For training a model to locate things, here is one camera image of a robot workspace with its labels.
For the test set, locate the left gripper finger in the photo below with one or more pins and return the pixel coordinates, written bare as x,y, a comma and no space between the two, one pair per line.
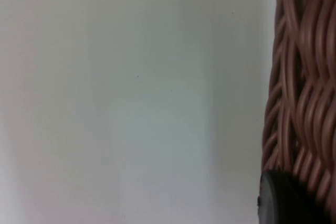
283,203

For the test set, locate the brown wicker basket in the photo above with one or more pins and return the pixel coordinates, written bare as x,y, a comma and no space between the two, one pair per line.
307,72

